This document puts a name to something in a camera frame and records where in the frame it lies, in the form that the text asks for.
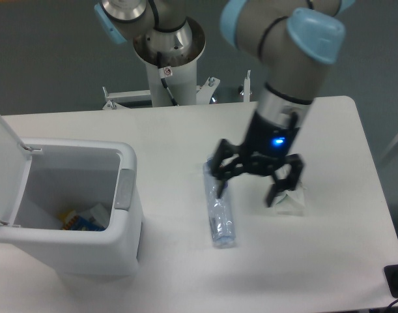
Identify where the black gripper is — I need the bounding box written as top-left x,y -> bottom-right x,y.
210,112 -> 304,207

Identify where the white push-lid trash can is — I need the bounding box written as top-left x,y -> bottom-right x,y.
0,115 -> 143,276

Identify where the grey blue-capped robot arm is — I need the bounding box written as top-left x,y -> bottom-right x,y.
94,1 -> 350,205

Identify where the white folded paper carton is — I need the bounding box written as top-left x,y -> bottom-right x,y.
272,179 -> 306,216

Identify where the clear plastic water bottle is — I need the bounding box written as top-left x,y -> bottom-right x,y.
203,156 -> 236,248

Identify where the white packet in bin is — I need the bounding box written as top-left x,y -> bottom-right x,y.
78,203 -> 110,228

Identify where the black device at table edge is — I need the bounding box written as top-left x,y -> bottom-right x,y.
384,264 -> 398,298

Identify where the blue yellow box in bin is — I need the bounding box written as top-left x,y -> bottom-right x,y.
58,211 -> 105,231

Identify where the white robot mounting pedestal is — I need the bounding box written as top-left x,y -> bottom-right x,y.
103,17 -> 220,110

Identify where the black cable on pedestal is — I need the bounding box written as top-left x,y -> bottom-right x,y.
156,51 -> 180,107

